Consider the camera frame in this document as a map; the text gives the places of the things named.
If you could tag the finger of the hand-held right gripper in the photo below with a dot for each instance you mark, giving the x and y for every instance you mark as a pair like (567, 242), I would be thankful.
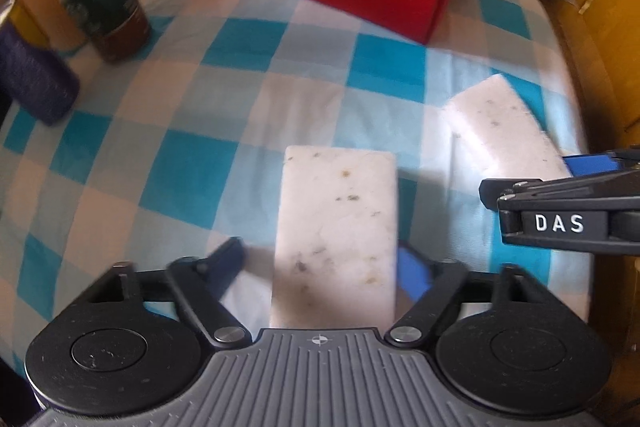
(590, 164)
(550, 189)

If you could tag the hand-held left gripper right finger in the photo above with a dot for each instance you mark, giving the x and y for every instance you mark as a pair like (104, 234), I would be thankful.
(412, 274)

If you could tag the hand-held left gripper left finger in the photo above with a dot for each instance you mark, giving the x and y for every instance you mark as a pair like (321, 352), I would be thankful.
(227, 264)

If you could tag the white speckled sponge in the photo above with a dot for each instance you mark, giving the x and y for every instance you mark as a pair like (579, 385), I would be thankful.
(500, 127)
(335, 237)

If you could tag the blue checked tablecloth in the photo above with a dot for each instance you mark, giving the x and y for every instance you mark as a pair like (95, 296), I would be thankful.
(200, 117)

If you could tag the wooden wardrobe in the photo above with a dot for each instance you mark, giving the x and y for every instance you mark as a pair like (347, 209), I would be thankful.
(605, 7)

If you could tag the purple can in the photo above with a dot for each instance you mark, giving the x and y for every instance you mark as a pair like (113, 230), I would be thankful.
(35, 77)

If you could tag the dark green can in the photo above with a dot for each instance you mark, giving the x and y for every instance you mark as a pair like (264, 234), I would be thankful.
(107, 7)

